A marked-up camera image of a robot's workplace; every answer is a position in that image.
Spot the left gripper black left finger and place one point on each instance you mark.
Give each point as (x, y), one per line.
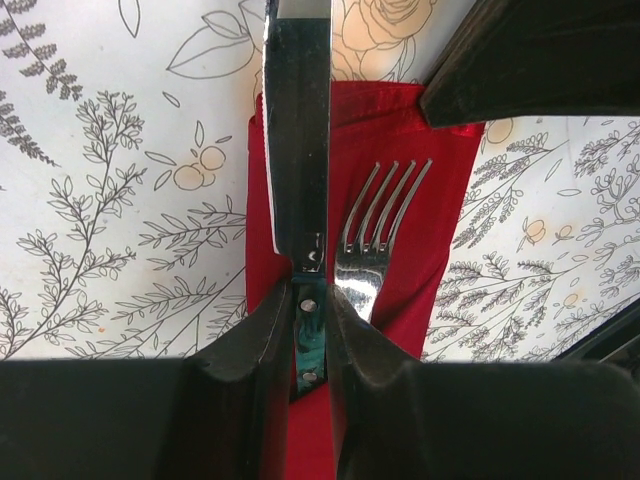
(218, 414)

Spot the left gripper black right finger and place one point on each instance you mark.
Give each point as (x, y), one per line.
(395, 417)

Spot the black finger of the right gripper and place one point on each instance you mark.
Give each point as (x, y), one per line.
(525, 58)

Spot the teal handled fork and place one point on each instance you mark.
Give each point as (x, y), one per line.
(370, 231)

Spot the teal handled knife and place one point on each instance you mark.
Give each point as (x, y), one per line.
(296, 119)

